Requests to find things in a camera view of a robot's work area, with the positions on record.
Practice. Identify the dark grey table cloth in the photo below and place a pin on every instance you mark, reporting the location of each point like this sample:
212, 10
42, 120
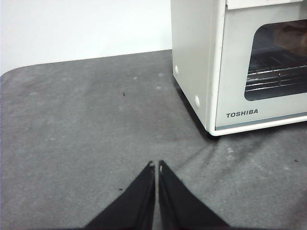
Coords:
72, 131

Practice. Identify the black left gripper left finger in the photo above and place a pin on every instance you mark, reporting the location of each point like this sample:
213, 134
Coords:
134, 208

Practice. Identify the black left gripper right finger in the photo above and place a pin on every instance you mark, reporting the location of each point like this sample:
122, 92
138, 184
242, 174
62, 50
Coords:
177, 206

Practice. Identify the white Toshiba toaster oven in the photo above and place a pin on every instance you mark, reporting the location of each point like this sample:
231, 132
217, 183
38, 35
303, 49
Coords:
192, 48

